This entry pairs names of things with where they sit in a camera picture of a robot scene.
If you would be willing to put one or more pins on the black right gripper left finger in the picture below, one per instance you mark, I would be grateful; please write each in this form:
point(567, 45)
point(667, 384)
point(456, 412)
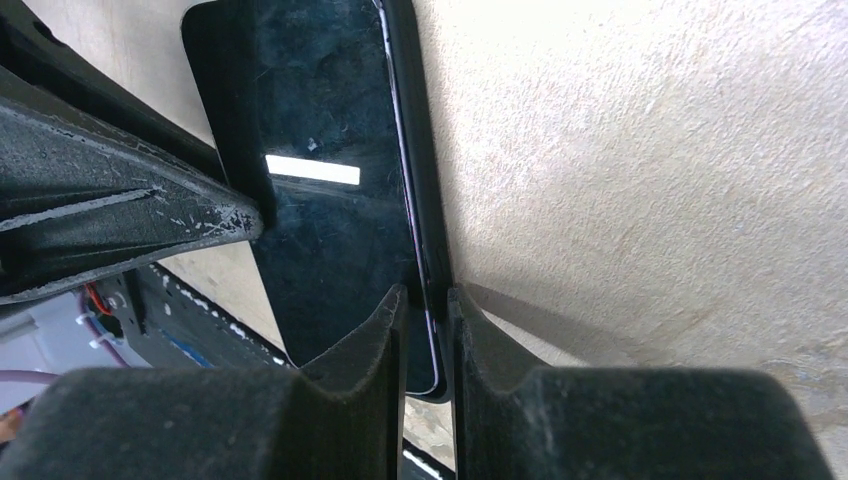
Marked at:
point(338, 417)

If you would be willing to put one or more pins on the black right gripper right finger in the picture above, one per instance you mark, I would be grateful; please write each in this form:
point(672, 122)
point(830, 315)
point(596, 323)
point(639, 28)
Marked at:
point(517, 417)

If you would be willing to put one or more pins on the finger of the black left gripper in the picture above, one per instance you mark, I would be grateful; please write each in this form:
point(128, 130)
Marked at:
point(31, 51)
point(79, 205)

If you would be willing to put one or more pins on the black smartphone white edge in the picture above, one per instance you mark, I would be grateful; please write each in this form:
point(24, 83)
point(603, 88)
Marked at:
point(298, 99)

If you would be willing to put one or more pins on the black phone case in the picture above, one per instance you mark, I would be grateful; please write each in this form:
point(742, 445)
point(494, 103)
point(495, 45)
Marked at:
point(402, 42)

